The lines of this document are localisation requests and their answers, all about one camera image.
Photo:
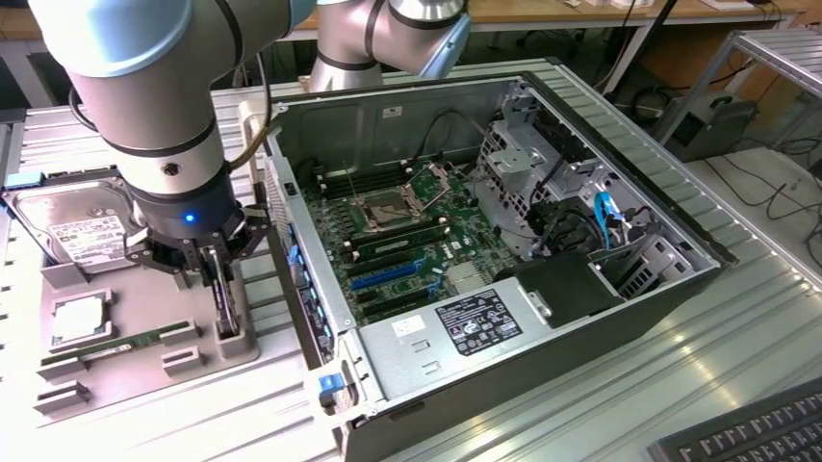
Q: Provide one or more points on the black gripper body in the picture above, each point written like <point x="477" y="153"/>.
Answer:
<point x="182" y="207"/>

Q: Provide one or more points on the black graphics card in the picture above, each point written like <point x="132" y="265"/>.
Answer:
<point x="224" y="303"/>

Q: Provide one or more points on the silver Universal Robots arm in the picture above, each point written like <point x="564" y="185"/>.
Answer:
<point x="153" y="72"/>

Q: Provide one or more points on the grey parts rack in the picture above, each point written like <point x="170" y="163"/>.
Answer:
<point x="141" y="308"/>

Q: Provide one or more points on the silver hard disk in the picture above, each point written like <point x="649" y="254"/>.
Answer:
<point x="70" y="226"/>

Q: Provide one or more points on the silver CPU chip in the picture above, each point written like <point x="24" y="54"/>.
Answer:
<point x="78" y="322"/>

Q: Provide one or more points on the thin metal locking lever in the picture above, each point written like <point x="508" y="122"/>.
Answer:
<point x="352" y="180"/>

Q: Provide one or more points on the blue expansion slot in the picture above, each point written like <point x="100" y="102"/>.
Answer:
<point x="381" y="280"/>

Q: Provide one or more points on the metal CPU socket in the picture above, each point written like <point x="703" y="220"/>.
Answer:
<point x="391" y="209"/>

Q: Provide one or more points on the green installed RAM stick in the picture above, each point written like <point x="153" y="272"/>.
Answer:
<point x="397" y="244"/>

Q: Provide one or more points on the green motherboard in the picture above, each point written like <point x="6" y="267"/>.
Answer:
<point x="397" y="269"/>

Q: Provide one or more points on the blue case latch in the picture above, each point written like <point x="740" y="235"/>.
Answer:
<point x="328" y="385"/>

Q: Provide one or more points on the silver chipset heatsink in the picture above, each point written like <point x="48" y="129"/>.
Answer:
<point x="467" y="279"/>

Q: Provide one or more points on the grey power supply unit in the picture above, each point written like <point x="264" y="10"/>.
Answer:
<point x="461" y="337"/>

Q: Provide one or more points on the silver metal disk bay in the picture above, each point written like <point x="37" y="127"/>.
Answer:
<point x="520" y="163"/>

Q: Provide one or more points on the black plastic air shroud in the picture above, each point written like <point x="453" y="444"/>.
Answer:
<point x="568" y="289"/>

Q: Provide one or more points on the black open PC case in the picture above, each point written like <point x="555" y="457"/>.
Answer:
<point x="577" y="337"/>

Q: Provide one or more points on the wooden desk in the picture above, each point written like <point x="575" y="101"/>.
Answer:
<point x="577" y="17"/>

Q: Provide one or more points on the black box device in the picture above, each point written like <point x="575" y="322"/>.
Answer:
<point x="715" y="130"/>

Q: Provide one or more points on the black keyboard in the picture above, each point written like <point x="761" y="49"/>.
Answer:
<point x="751" y="428"/>

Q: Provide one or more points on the aluminium frame shelf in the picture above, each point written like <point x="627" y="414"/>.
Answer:
<point x="769" y="53"/>

